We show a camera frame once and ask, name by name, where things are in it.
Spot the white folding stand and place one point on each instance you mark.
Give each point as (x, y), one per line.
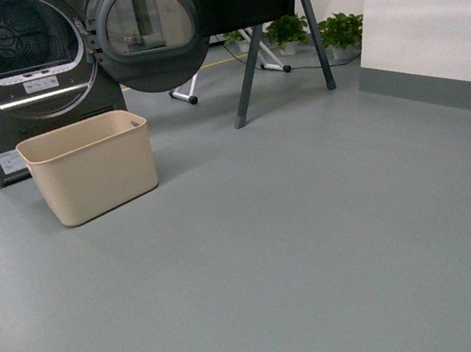
(266, 59)

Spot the dark grey dryer machine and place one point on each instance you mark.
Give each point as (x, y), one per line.
(48, 79)

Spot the beige plastic laundry hamper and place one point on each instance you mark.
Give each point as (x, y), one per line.
(87, 168)

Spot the potted green plant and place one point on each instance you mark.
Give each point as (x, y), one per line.
(288, 32)
(342, 32)
(239, 38)

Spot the round dryer door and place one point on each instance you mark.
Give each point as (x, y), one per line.
(148, 45)

